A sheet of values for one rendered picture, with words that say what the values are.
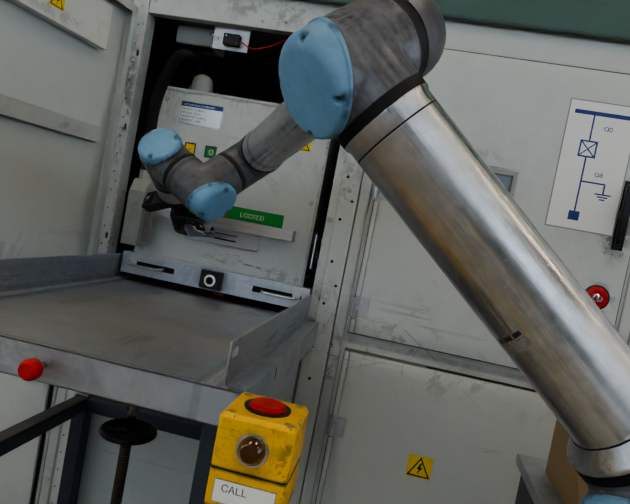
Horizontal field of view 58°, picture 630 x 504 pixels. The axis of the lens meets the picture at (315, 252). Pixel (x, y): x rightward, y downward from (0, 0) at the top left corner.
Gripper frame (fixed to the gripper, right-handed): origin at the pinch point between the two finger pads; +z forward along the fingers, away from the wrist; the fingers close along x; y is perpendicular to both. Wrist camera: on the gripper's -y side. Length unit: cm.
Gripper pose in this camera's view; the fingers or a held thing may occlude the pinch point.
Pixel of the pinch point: (190, 231)
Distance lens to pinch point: 149.9
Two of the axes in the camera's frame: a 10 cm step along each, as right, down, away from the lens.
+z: 0.4, 4.7, 8.8
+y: 9.7, 1.9, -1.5
